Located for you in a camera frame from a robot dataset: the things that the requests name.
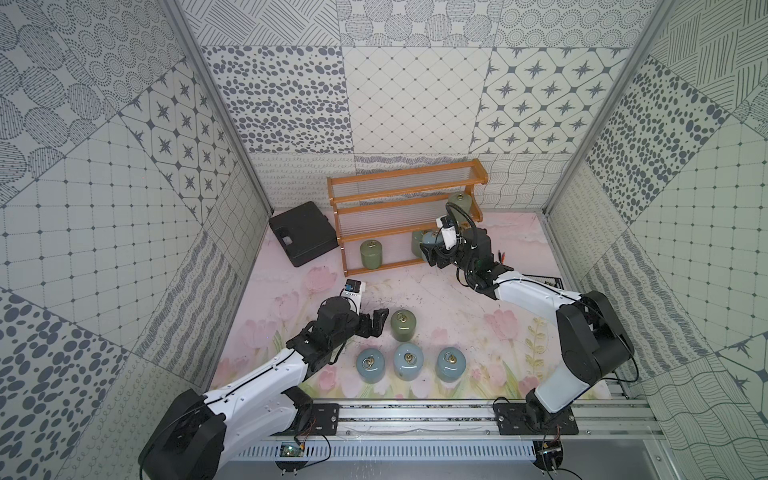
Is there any blue canister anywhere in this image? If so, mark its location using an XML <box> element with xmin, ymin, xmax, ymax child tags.
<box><xmin>421</xmin><ymin>230</ymin><xmax>444</xmax><ymax>245</ymax></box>
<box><xmin>435</xmin><ymin>347</ymin><xmax>467</xmax><ymax>383</ymax></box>
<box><xmin>393</xmin><ymin>342</ymin><xmax>424</xmax><ymax>381</ymax></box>
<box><xmin>355</xmin><ymin>348</ymin><xmax>386</xmax><ymax>384</ymax></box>

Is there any green canister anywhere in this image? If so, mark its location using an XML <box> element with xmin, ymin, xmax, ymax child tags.
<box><xmin>390</xmin><ymin>309</ymin><xmax>417</xmax><ymax>342</ymax></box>
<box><xmin>448</xmin><ymin>192</ymin><xmax>473</xmax><ymax>214</ymax></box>
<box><xmin>411</xmin><ymin>230</ymin><xmax>425</xmax><ymax>258</ymax></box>
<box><xmin>359</xmin><ymin>239</ymin><xmax>383</xmax><ymax>270</ymax></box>

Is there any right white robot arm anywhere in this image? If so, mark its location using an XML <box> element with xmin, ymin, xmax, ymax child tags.
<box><xmin>419</xmin><ymin>228</ymin><xmax>634</xmax><ymax>431</ymax></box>

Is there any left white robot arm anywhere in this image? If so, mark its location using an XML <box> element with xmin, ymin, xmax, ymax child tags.
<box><xmin>138</xmin><ymin>294</ymin><xmax>389</xmax><ymax>479</ymax></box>

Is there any wooden three-tier shelf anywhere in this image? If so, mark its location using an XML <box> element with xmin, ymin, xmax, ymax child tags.
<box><xmin>327</xmin><ymin>159</ymin><xmax>489</xmax><ymax>276</ymax></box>

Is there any floral pink table mat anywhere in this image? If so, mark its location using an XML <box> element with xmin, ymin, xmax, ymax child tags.
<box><xmin>212</xmin><ymin>234</ymin><xmax>560</xmax><ymax>399</ymax></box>

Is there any black terminal board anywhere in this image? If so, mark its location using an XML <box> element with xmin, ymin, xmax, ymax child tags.
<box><xmin>528</xmin><ymin>275</ymin><xmax>564</xmax><ymax>289</ymax></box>

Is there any black plastic case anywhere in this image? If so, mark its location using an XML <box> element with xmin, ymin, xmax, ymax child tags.
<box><xmin>269</xmin><ymin>201</ymin><xmax>339</xmax><ymax>267</ymax></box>

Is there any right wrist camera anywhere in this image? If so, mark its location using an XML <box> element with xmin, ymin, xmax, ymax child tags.
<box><xmin>436</xmin><ymin>215</ymin><xmax>460</xmax><ymax>250</ymax></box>

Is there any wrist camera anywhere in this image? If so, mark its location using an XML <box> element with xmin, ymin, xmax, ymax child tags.
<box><xmin>436</xmin><ymin>215</ymin><xmax>460</xmax><ymax>250</ymax></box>
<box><xmin>340</xmin><ymin>278</ymin><xmax>366</xmax><ymax>313</ymax></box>

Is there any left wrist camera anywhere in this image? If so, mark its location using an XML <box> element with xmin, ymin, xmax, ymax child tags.
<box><xmin>340</xmin><ymin>278</ymin><xmax>366</xmax><ymax>313</ymax></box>

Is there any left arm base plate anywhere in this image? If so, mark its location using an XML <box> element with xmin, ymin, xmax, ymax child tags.
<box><xmin>286</xmin><ymin>403</ymin><xmax>340</xmax><ymax>437</ymax></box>

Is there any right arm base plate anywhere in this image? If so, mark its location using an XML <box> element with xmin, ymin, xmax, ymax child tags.
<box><xmin>492</xmin><ymin>402</ymin><xmax>579</xmax><ymax>436</ymax></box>

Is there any aluminium mounting rail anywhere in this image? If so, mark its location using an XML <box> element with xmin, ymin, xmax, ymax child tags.
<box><xmin>319</xmin><ymin>399</ymin><xmax>662</xmax><ymax>440</ymax></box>

